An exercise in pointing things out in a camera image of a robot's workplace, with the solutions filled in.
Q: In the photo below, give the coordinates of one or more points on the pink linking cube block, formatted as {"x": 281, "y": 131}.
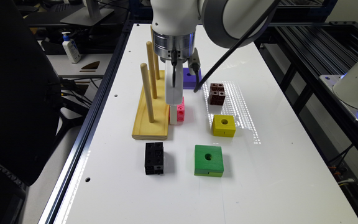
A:
{"x": 181, "y": 111}

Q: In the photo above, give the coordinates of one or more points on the front wooden peg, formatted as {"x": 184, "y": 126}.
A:
{"x": 147, "y": 91}

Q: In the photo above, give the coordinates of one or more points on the rear wooden peg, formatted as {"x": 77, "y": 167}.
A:
{"x": 156, "y": 65}

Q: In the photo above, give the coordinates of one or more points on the wooden peg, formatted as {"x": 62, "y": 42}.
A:
{"x": 147, "y": 91}
{"x": 150, "y": 56}
{"x": 156, "y": 65}

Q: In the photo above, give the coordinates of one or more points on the blue wooden block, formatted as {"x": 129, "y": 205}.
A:
{"x": 189, "y": 79}

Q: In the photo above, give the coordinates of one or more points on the silver monitor stand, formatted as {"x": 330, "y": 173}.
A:
{"x": 89, "y": 15}

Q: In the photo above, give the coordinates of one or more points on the black linking cube block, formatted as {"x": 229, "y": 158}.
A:
{"x": 154, "y": 158}

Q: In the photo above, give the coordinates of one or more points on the brown linking cube block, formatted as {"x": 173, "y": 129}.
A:
{"x": 217, "y": 94}

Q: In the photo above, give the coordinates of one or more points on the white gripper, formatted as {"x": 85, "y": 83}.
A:
{"x": 173, "y": 87}

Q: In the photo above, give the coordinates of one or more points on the green wooden block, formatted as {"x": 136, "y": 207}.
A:
{"x": 208, "y": 161}

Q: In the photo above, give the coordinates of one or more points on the white lotion pump bottle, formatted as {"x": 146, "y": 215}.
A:
{"x": 70, "y": 48}

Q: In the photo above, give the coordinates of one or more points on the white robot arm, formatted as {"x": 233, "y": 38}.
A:
{"x": 228, "y": 23}

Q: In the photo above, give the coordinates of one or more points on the black office chair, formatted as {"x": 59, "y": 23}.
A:
{"x": 30, "y": 98}

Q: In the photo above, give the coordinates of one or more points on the middle wooden peg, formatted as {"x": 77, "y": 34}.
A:
{"x": 150, "y": 56}

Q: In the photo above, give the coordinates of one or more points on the yellow wooden block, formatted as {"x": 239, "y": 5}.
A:
{"x": 223, "y": 126}

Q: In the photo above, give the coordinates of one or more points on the black aluminium frame rack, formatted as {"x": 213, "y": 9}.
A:
{"x": 316, "y": 49}

